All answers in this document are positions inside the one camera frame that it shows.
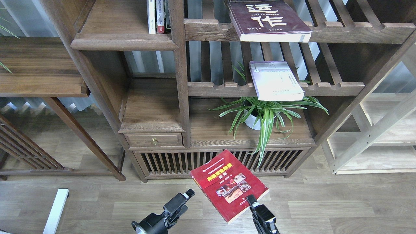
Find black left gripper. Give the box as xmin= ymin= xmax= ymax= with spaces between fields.
xmin=163 ymin=189 xmax=195 ymax=228

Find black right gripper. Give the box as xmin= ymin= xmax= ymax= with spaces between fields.
xmin=246 ymin=194 xmax=280 ymax=234

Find red book with photos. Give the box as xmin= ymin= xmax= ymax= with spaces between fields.
xmin=190 ymin=149 xmax=269 ymax=225

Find maroon book with white characters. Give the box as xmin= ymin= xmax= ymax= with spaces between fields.
xmin=225 ymin=0 xmax=312 ymax=43

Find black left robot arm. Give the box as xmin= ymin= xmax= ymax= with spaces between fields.
xmin=131 ymin=189 xmax=195 ymax=234

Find brass drawer knob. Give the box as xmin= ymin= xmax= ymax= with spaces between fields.
xmin=151 ymin=138 xmax=158 ymax=145

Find white plant pot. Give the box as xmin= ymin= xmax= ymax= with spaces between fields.
xmin=243 ymin=97 xmax=277 ymax=130

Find spider plant green leaves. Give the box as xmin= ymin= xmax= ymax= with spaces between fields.
xmin=215 ymin=61 xmax=328 ymax=165

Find dark wooden bookshelf cabinet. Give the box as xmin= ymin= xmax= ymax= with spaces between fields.
xmin=41 ymin=0 xmax=415 ymax=181

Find pale lavender book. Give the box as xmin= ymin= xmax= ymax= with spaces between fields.
xmin=249 ymin=61 xmax=304 ymax=102

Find white table leg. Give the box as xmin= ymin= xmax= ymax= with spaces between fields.
xmin=43 ymin=188 xmax=69 ymax=234

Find dark upright book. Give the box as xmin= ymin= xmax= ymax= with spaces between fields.
xmin=164 ymin=0 xmax=171 ymax=33

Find dark slatted wooden rack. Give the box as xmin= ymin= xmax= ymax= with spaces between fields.
xmin=0 ymin=115 xmax=75 ymax=181

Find red and white upright book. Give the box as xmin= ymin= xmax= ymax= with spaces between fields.
xmin=155 ymin=0 xmax=165 ymax=34

